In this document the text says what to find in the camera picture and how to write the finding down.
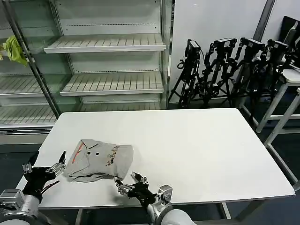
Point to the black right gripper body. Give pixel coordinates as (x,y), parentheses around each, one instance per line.
(143,193)

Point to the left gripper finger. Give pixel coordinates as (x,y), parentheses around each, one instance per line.
(58,167)
(27,168)

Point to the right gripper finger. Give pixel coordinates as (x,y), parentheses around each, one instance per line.
(141,180)
(123,188)

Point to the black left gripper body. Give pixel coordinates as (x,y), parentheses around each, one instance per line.
(37,178)

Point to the grey printed t-shirt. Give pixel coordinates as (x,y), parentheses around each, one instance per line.
(105,161)

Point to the yellow-green cloth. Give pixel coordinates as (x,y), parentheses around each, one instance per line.
(15,50)

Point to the empty display shelf unit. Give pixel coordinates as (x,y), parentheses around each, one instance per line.
(112,61)

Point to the white side table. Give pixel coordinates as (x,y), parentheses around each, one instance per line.
(291,76)

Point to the black monitor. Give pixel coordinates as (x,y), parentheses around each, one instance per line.
(289,30)

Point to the grey metal rack post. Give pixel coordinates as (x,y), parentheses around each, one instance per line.
(28,58)

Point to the white metal table frame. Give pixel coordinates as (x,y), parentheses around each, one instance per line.
(284,114)

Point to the grey slanted wall beam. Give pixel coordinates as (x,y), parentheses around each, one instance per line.
(263,18)

